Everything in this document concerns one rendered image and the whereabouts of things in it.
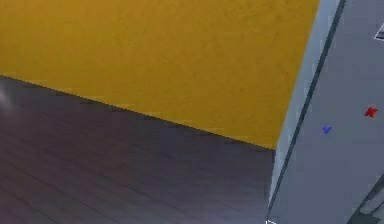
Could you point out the red fridge magnet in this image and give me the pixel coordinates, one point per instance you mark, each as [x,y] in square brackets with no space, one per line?
[371,112]

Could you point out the blue fridge magnet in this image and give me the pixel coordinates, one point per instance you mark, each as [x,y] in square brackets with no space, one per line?
[327,129]

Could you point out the grey fridge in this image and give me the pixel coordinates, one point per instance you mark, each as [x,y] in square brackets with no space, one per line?
[340,83]

